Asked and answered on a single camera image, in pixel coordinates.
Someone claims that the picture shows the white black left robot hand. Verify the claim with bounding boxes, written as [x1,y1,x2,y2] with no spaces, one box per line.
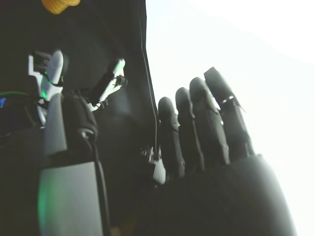
[38,66,298,236]

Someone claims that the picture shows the yellow toy cupcake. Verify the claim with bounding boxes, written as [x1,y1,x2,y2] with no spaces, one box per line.
[41,0,81,15]

